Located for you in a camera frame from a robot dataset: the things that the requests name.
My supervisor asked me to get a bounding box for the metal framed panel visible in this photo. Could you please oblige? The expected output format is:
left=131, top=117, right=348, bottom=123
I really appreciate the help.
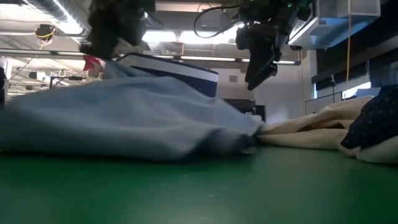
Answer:
left=304, top=91, right=343, bottom=115

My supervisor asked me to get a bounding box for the black computer monitor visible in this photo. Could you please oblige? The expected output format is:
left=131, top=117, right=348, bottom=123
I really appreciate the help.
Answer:
left=223, top=98, right=267, bottom=123

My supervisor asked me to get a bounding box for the cream shirt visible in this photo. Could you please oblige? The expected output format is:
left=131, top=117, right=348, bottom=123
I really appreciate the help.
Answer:
left=256, top=95, right=374, bottom=151

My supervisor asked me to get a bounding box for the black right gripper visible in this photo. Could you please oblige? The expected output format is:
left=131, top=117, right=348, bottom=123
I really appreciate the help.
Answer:
left=235, top=0, right=313, bottom=92

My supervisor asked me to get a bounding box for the yellow hanging cable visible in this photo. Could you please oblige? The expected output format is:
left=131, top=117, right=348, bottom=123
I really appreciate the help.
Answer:
left=346, top=0, right=353, bottom=100

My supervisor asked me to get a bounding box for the ribbed silver ventilation duct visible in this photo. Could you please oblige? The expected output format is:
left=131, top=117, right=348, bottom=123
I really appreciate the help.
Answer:
left=26, top=0, right=93, bottom=38

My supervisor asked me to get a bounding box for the white button shirt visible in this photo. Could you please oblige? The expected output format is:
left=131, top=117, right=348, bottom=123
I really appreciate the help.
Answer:
left=338, top=136, right=398, bottom=165

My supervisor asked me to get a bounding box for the navy dotted shirt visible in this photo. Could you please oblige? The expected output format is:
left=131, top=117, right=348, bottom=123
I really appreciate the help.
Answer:
left=340, top=84, right=398, bottom=151

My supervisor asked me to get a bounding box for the navy white striped laundry basket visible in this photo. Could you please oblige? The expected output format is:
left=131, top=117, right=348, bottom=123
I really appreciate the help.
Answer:
left=116, top=52, right=220, bottom=98

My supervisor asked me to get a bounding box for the green table mat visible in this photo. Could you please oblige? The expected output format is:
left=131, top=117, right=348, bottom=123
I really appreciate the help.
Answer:
left=0, top=146, right=398, bottom=224

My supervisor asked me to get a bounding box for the bright ceiling light panel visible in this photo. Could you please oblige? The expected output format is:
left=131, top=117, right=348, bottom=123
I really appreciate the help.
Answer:
left=141, top=29, right=237, bottom=45

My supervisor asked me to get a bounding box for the grey garment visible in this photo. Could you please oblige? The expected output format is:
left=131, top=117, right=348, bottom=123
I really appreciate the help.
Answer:
left=0, top=60, right=266, bottom=162

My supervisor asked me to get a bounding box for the light wooden desk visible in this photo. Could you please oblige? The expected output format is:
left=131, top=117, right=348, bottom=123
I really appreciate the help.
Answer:
left=0, top=49, right=302, bottom=66

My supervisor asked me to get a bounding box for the white ceiling air unit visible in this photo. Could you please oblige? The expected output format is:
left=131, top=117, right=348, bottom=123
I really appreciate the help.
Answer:
left=287, top=0, right=381, bottom=50

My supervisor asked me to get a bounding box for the black yellow cable reel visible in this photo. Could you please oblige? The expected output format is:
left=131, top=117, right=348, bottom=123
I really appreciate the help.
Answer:
left=34, top=24, right=57, bottom=50

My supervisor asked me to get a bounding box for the red tag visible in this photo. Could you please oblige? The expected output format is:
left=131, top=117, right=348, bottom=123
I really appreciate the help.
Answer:
left=82, top=55, right=106, bottom=78

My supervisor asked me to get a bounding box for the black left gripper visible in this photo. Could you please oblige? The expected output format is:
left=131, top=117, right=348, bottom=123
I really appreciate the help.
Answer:
left=79, top=0, right=156, bottom=62

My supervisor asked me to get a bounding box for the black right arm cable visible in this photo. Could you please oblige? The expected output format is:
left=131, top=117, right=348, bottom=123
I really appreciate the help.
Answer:
left=193, top=2, right=244, bottom=40

